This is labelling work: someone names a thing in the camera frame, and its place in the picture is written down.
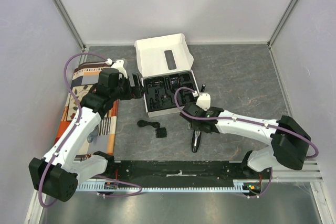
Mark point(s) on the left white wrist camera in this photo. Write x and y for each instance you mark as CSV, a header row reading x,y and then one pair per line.
x,y
119,64

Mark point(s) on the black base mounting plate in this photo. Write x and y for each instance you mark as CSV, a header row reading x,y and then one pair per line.
x,y
182,173

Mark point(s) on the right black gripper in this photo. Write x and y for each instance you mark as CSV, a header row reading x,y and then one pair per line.
x,y
196,127

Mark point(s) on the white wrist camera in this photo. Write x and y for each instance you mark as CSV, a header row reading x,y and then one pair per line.
x,y
119,64
202,100

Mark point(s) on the black comb guard attachment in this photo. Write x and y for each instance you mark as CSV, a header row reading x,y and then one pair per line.
x,y
161,132

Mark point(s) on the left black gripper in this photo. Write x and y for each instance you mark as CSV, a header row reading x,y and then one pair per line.
x,y
133,92

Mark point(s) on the colourful patchwork cloth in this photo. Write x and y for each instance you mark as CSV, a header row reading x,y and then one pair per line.
x,y
102,138

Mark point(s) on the white clipper kit box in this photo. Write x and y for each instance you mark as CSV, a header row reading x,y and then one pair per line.
x,y
161,61

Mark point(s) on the grey slotted cable duct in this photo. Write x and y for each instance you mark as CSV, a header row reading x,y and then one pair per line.
x,y
104,186

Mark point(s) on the black cylindrical battery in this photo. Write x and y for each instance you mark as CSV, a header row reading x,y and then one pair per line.
x,y
203,88

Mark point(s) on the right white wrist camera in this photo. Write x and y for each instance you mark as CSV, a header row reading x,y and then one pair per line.
x,y
202,100

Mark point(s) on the black silver hair clipper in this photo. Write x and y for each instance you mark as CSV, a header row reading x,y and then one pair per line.
x,y
196,138

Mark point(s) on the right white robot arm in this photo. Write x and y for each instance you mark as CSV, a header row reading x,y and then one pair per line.
x,y
287,143

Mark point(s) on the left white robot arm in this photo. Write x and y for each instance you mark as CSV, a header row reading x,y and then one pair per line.
x,y
56,175

